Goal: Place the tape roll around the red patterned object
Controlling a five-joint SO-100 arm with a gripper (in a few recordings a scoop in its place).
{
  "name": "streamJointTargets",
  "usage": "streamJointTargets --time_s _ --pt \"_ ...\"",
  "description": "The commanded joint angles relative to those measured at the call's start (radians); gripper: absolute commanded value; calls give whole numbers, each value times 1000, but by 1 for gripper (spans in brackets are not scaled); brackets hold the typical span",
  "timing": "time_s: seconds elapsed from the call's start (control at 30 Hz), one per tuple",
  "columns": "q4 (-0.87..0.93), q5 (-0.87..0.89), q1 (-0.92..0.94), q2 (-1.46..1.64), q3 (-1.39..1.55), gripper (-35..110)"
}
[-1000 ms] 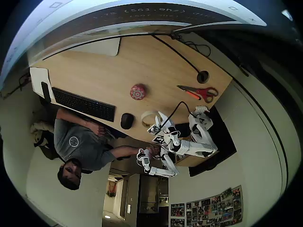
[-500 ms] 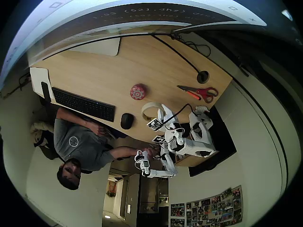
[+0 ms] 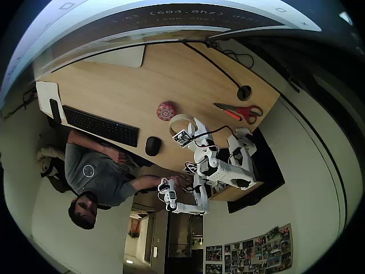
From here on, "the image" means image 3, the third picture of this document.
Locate beige jacket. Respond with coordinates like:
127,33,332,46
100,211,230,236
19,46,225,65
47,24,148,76
36,145,67,178

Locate black phone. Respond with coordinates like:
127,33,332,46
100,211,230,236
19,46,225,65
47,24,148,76
49,98,62,124

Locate beige tape roll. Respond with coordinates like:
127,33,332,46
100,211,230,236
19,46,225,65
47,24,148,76
168,113,198,138

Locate large curved monitor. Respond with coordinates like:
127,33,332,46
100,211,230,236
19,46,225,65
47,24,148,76
0,0,323,112

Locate person's right forearm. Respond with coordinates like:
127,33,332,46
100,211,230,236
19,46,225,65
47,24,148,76
129,175,171,193

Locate large photo collage poster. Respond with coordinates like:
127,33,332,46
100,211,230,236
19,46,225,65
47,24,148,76
224,223,294,274

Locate person's right hand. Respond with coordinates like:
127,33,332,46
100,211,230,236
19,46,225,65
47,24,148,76
167,175,189,187

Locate thick black cable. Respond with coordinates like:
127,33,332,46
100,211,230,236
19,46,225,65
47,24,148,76
183,42,243,90

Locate man in grey t-shirt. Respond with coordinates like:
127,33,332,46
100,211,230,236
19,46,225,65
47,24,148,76
64,142,138,231

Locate thin black cable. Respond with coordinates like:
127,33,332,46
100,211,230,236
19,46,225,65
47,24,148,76
206,39,254,70

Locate white paper sheet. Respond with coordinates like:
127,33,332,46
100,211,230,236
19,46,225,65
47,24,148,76
36,81,67,124

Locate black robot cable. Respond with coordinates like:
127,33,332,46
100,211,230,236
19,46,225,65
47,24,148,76
188,125,241,143

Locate red handled scissors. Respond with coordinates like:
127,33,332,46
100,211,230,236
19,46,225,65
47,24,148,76
213,102,263,126

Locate person's left forearm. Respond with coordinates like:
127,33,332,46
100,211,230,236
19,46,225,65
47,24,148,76
68,130,116,160

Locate round desk cable grommet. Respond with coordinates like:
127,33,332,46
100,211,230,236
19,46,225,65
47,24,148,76
237,84,253,101

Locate black computer mouse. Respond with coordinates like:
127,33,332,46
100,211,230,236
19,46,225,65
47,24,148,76
144,136,162,157

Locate person's left hand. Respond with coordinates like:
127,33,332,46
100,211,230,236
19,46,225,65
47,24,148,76
112,148,129,164

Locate black side cabinet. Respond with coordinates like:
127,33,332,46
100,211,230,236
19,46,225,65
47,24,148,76
226,127,286,215

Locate white leader arm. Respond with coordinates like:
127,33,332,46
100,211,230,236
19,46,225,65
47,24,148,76
157,174,212,216

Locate small photo sheet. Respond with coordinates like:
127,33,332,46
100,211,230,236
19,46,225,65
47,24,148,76
205,245,224,262
205,263,224,274

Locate red patterned ball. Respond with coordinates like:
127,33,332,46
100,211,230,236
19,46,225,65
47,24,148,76
156,100,176,122

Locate dark office chair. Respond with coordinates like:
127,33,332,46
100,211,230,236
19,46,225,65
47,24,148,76
42,156,72,194

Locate black keyboard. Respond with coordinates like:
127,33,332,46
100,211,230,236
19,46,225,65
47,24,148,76
62,104,140,148

